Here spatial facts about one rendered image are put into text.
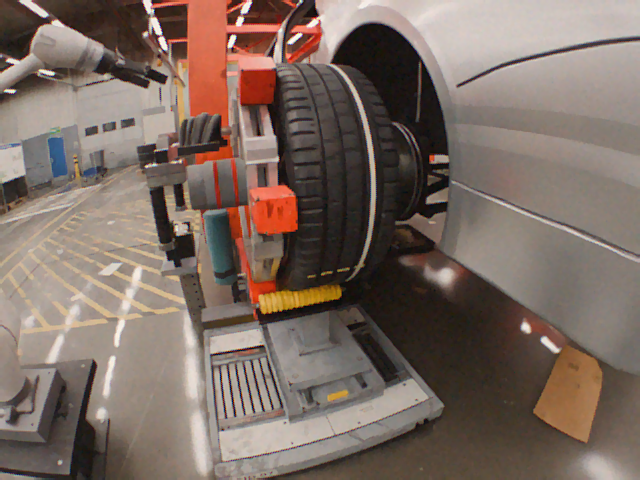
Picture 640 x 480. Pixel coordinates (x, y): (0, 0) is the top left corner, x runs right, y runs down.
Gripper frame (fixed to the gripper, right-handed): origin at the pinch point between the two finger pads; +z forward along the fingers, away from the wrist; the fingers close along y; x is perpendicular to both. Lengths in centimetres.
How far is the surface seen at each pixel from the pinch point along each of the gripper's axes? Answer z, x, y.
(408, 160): 47, -3, 66
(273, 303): 31, -54, 46
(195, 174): 10.5, -24.6, 24.4
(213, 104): 32.5, 4.2, -11.0
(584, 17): -4, 10, 101
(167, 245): 2, -42, 33
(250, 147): 4, -17, 49
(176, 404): 26, -117, 14
